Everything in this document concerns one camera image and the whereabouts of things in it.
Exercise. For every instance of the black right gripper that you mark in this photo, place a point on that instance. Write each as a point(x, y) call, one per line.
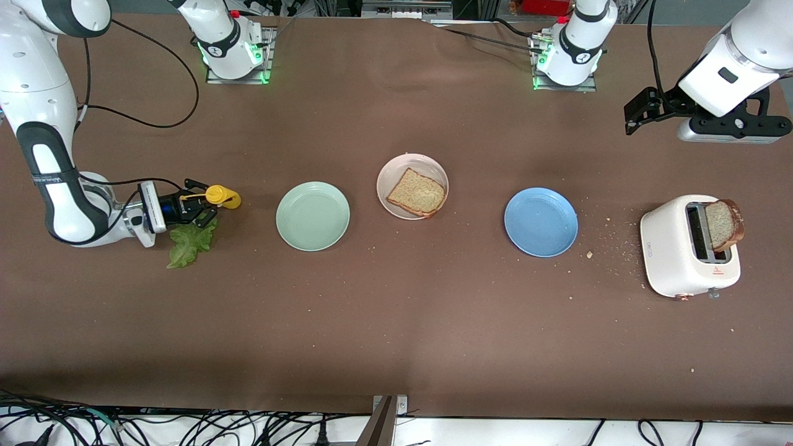
point(171, 208)

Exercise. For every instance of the beige plate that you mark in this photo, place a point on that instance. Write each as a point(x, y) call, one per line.
point(393, 170)

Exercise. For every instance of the brown bread slice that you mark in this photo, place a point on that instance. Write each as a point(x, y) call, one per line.
point(722, 224)
point(415, 193)

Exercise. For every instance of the white toaster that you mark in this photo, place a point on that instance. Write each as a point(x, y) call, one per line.
point(669, 248)

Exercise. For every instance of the yellow mustard squeeze bottle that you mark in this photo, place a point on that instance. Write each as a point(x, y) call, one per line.
point(226, 198)

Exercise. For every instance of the green lettuce leaf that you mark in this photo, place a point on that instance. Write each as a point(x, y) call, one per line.
point(189, 244)

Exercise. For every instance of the red box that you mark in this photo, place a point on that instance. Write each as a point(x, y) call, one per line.
point(545, 6)

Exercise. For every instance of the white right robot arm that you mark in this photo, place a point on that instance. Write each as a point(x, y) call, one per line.
point(37, 93)

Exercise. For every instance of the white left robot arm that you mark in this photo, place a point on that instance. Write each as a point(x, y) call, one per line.
point(576, 43)

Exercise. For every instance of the blue plate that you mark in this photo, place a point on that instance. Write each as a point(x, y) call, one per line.
point(540, 223)

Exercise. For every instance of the aluminium profile bracket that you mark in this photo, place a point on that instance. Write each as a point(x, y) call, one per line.
point(381, 427)

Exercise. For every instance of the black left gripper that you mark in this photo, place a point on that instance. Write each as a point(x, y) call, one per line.
point(670, 101)

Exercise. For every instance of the mint green plate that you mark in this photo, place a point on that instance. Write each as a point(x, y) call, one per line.
point(313, 217)

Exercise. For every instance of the aluminium frame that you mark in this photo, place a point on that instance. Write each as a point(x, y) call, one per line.
point(406, 9)

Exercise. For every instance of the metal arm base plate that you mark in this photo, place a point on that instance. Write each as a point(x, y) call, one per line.
point(564, 88)
point(238, 81)

